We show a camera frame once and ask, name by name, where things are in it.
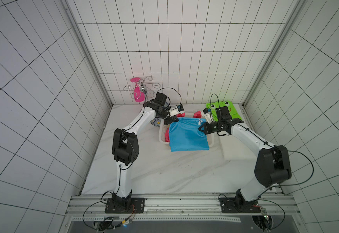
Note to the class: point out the blue raincoat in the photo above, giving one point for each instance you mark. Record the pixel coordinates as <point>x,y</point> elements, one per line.
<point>184,135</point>

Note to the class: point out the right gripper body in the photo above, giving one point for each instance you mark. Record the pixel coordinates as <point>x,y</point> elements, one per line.
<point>213,126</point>

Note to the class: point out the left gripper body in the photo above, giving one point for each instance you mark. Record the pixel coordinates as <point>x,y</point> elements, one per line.
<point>168,119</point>

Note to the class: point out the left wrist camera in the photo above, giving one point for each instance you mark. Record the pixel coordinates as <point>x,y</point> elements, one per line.
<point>176,110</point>

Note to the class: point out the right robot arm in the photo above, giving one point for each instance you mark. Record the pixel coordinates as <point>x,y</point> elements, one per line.
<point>272,165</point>

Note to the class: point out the green frog raincoat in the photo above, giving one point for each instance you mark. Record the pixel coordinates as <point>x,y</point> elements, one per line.
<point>233,112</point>

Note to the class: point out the pink rabbit raincoat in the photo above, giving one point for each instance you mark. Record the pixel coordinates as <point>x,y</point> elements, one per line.
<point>190,115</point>

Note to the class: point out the pink cup on stand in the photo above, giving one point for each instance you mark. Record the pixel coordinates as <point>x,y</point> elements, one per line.
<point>138,93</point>

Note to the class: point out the white plastic basket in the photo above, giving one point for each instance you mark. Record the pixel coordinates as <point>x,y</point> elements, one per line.
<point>161,134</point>

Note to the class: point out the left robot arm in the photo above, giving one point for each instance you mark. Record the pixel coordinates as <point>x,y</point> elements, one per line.
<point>125,147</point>

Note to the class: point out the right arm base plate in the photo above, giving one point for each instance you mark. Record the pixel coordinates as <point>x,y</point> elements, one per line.
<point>235,206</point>

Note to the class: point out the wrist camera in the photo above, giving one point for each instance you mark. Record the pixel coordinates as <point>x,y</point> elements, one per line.
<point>207,114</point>
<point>176,110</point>

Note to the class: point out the blue patterned bowl front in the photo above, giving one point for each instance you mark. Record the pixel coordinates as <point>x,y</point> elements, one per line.
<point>156,122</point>

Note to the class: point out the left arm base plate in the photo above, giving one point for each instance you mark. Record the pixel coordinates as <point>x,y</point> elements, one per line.
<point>125,206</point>

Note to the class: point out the silver cup holder stand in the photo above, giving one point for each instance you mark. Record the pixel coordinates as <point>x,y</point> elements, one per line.
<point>142,89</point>

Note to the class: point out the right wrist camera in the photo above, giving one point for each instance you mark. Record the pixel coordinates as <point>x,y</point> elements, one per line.
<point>207,114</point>

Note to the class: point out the aluminium mounting rail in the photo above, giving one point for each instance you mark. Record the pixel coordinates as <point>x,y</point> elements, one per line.
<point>174,207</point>

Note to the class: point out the yellow raincoat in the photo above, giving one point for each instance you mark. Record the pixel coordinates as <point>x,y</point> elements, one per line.
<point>209,140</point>

